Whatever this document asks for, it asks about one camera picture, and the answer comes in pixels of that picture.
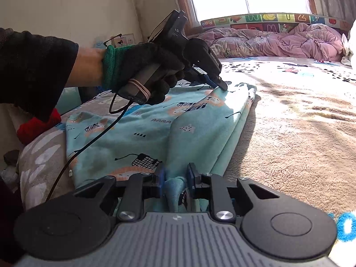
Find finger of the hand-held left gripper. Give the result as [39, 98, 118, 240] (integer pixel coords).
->
[191, 66, 229, 91]

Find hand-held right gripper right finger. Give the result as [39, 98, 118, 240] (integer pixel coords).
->
[186, 162, 280, 223]

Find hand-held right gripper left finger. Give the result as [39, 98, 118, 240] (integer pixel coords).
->
[73, 162, 166, 222]

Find teal printed sweatshirt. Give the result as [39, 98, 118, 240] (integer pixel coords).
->
[65, 82, 258, 214]

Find person's left forearm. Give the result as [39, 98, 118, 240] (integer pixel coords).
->
[0, 28, 107, 121]

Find person's left hand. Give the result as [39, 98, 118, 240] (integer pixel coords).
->
[101, 42, 186, 105]

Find colourful alphabet foam mat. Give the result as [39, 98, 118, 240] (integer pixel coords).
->
[200, 12, 352, 32]

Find pink quilt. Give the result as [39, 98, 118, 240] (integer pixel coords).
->
[197, 24, 345, 62]

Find cartoon printed blanket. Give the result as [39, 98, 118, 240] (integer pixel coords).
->
[18, 56, 356, 256]

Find red sweater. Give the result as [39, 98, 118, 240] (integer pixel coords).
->
[17, 108, 62, 145]

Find cream cloth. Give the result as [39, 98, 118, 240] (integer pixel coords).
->
[341, 19, 356, 66]

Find cartoon wall sticker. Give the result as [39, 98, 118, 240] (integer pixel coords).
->
[111, 33, 136, 48]

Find black cable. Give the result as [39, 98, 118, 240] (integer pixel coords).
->
[44, 87, 134, 202]

